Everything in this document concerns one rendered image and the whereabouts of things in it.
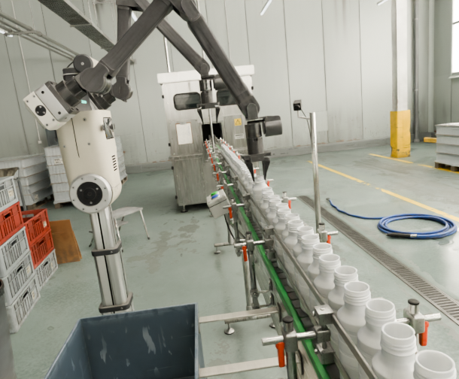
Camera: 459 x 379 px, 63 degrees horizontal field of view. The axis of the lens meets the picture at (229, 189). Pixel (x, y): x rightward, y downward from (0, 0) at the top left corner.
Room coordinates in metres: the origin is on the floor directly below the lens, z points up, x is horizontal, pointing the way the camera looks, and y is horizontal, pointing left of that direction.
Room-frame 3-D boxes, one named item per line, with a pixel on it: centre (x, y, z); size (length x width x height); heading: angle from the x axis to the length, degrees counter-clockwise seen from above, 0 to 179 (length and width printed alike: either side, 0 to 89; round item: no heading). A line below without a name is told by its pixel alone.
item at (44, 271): (3.49, 2.08, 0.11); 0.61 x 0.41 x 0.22; 7
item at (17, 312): (2.80, 1.93, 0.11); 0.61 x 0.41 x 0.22; 10
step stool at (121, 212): (4.46, 1.43, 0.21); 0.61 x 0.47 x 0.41; 57
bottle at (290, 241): (0.86, -0.15, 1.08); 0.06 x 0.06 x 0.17
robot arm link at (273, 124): (1.32, -0.14, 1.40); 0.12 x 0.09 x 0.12; 93
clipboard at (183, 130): (5.63, 0.58, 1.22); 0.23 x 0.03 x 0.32; 94
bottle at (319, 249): (0.68, -0.17, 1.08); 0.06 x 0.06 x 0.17
